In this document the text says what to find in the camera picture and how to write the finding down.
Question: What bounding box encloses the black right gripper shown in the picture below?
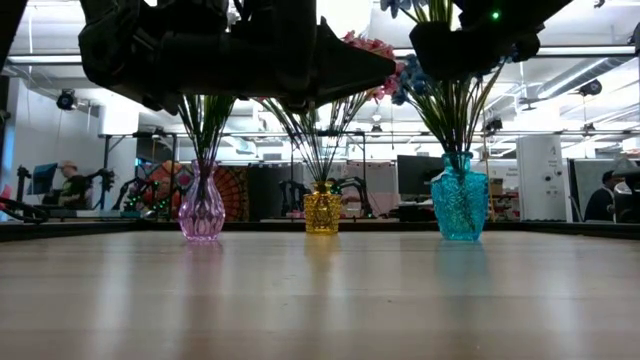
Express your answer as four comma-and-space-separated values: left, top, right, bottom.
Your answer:
409, 0, 546, 81

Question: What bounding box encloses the yellow glass vase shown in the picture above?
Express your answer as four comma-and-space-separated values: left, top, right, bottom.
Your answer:
303, 180, 342, 235

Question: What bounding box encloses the purple glass vase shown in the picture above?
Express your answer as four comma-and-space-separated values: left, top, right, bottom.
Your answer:
178, 159, 226, 244

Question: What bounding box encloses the blue glass vase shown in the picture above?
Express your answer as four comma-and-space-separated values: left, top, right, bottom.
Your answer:
429, 151, 490, 242

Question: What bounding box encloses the black flat monitor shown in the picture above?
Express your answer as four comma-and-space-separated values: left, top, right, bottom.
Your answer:
397, 154, 446, 197

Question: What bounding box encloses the colourful patterned tapestry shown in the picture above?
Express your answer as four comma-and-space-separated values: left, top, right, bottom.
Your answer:
134, 159, 251, 221

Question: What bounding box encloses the black-legged high table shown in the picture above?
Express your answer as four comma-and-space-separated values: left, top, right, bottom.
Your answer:
99, 132, 179, 201

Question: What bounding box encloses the person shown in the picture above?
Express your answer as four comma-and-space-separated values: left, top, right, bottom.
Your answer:
583, 169, 624, 223
55, 159, 92, 209

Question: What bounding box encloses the grey partition panel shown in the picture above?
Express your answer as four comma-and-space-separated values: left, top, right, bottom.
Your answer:
567, 158, 624, 206

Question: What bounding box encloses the blue-lit monitor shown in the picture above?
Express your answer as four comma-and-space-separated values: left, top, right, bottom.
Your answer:
27, 163, 59, 196

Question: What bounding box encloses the black aluminium table frame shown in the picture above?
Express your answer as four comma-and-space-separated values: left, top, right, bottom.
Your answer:
0, 219, 640, 242

